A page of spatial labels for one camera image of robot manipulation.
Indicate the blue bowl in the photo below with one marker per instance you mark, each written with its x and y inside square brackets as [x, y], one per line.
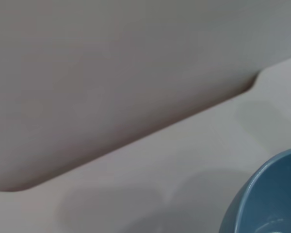
[269, 194]

